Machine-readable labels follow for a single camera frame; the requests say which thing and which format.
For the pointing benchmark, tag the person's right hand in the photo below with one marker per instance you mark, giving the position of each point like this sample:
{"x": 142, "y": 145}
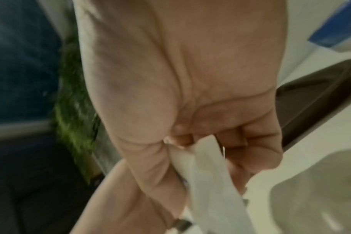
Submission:
{"x": 178, "y": 68}

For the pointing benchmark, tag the person's left hand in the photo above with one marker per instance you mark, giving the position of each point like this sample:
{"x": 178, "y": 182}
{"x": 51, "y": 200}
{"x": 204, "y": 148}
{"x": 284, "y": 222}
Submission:
{"x": 114, "y": 205}

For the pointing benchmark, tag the white sugar packet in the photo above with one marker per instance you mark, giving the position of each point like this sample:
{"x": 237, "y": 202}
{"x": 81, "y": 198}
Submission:
{"x": 216, "y": 182}
{"x": 182, "y": 162}

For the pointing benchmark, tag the brown plastic tray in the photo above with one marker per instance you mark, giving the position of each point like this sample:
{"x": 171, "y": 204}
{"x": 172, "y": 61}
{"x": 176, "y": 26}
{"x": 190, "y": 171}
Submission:
{"x": 308, "y": 98}

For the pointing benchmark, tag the pile of white sugar sachets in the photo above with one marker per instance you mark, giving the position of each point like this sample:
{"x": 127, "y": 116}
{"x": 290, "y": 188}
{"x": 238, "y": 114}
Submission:
{"x": 308, "y": 194}

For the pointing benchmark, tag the black metal shelving rack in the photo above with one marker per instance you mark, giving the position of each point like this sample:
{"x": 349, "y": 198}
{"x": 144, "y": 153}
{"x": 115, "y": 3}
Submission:
{"x": 33, "y": 182}

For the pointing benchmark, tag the green hedge plants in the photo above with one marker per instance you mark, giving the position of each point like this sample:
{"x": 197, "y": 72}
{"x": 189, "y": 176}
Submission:
{"x": 74, "y": 114}

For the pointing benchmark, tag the white slanted beam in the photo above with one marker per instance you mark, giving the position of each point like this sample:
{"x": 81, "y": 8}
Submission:
{"x": 59, "y": 18}

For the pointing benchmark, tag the glass grid building facade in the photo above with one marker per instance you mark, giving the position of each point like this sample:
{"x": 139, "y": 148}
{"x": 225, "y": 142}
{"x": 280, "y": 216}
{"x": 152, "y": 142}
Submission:
{"x": 19, "y": 68}

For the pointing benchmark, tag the blue and white bowl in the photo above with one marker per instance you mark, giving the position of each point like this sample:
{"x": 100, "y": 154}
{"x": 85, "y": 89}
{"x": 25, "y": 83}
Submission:
{"x": 334, "y": 22}

